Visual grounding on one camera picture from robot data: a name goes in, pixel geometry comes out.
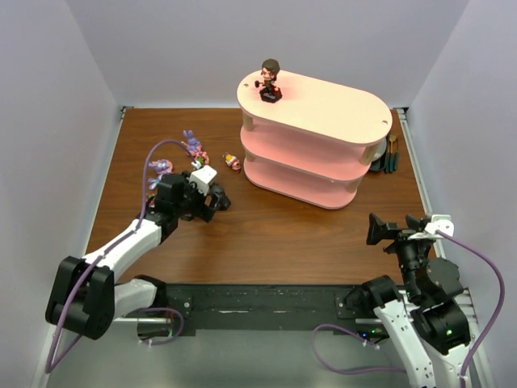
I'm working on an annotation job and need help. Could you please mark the brown-haired hero figurine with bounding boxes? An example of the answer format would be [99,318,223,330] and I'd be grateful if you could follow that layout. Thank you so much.
[254,58,283,103]

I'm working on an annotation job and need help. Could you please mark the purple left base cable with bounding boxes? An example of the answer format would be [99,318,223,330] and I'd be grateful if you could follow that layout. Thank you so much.
[137,307,185,347]

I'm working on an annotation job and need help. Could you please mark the purple bunny toy upright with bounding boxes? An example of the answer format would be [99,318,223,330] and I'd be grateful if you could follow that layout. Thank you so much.
[182,130,202,156]

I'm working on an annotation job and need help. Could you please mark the red white cake toy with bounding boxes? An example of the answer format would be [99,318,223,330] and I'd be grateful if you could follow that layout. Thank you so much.
[145,194,156,208]

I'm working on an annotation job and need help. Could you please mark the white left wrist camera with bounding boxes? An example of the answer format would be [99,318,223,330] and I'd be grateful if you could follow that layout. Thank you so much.
[188,165,217,196]

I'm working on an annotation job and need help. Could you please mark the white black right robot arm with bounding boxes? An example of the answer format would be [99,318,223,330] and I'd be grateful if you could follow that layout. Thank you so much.
[360,213,471,387]

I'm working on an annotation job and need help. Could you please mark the purple bunny toy lying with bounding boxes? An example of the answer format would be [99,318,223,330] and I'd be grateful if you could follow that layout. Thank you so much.
[148,159,174,190]

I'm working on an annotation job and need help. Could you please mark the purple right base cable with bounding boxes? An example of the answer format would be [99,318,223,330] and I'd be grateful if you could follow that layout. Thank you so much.
[311,323,407,373]

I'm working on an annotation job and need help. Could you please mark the dark tools behind shelf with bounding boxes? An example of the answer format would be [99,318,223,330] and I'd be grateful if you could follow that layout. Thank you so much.
[369,134,399,174]

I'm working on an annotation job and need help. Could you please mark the pink yellow character toy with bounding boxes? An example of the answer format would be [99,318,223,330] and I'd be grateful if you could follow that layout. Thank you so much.
[222,152,242,173]

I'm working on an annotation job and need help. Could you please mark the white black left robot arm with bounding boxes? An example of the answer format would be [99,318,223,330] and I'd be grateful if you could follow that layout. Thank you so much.
[45,166,231,340]

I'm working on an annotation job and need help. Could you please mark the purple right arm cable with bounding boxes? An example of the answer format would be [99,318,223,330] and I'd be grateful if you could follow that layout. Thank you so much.
[438,230,506,383]

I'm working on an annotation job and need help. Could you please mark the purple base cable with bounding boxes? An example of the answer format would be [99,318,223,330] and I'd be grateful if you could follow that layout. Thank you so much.
[311,323,407,373]
[137,307,185,347]

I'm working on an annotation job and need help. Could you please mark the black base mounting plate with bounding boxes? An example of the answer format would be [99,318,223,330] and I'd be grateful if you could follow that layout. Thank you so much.
[155,284,388,340]

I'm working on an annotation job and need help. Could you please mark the pink three-tier oval shelf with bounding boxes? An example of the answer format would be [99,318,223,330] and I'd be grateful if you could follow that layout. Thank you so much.
[237,70,393,209]

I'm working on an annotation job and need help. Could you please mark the pink donut toy green star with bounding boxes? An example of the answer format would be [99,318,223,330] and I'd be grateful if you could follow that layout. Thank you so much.
[193,151,210,169]

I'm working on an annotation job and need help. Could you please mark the black bat-masked figurine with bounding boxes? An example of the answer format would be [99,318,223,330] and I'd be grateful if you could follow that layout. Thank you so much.
[209,184,231,211]

